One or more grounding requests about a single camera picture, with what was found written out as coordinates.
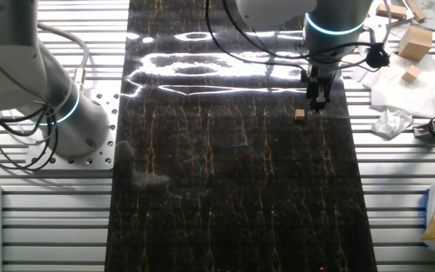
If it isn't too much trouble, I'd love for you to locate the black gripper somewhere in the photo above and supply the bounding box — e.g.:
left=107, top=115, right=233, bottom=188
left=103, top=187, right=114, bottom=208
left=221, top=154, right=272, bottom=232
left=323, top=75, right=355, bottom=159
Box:
left=300, top=64, right=338, bottom=113

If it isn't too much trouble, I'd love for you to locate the black marble pattern mat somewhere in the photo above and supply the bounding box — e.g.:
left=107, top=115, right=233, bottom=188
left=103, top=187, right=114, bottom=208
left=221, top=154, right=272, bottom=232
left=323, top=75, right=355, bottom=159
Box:
left=103, top=0, right=378, bottom=272

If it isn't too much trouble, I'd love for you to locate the black coiled cable bundle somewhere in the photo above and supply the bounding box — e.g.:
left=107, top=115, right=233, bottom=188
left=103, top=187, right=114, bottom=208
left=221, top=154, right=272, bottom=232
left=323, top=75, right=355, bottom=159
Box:
left=365, top=43, right=390, bottom=70

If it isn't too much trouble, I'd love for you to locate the long black gripper cable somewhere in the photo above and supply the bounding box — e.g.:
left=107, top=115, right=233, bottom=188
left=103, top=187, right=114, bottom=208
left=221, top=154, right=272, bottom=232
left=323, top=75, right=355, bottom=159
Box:
left=205, top=0, right=309, bottom=75

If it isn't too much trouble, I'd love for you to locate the thick grey robot cable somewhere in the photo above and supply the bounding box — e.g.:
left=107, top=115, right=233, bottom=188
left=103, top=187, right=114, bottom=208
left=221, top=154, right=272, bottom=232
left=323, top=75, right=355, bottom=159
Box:
left=35, top=21, right=91, bottom=94

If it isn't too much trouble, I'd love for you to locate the long wooden stick block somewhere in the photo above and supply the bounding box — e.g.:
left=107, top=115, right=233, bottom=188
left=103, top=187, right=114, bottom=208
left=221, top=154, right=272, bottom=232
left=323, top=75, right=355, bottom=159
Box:
left=405, top=0, right=428, bottom=23

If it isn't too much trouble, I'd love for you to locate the grey flat tray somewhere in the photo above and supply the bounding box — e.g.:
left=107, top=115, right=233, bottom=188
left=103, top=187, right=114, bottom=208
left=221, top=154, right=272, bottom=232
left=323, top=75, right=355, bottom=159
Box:
left=368, top=0, right=415, bottom=31

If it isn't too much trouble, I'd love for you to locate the medium wooden cube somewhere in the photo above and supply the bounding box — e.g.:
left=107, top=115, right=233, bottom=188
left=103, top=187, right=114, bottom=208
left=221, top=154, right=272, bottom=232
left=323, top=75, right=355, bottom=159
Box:
left=401, top=64, right=423, bottom=85

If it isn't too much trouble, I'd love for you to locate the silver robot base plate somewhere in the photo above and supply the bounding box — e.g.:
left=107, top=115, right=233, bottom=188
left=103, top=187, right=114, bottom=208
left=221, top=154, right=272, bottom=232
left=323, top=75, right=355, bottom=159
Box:
left=26, top=81, right=121, bottom=171

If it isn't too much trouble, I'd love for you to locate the flat wooden block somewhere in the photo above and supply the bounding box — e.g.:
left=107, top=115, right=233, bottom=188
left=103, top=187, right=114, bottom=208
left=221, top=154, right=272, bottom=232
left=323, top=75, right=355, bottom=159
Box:
left=375, top=3, right=408, bottom=20

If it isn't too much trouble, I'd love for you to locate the white paper sheet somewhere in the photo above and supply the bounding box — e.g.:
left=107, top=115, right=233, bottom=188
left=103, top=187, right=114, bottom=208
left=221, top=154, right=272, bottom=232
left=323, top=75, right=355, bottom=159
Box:
left=389, top=0, right=435, bottom=39

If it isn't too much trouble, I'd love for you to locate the large wooden block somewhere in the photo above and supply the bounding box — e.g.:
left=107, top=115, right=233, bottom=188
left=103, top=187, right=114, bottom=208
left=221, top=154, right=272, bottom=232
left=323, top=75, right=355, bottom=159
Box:
left=397, top=25, right=434, bottom=62

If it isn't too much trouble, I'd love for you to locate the flat white tissue sheet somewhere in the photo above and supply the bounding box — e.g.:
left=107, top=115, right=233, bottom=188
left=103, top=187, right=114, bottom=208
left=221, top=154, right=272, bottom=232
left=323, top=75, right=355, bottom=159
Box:
left=350, top=52, right=435, bottom=119

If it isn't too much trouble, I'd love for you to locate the crumpled white tissue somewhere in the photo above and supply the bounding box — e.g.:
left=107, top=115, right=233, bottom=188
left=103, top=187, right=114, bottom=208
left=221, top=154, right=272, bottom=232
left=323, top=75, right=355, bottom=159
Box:
left=370, top=108, right=415, bottom=140

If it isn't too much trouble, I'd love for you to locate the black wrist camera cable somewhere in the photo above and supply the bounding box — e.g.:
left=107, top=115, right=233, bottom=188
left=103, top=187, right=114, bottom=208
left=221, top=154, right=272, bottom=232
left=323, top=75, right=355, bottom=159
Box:
left=223, top=0, right=379, bottom=65

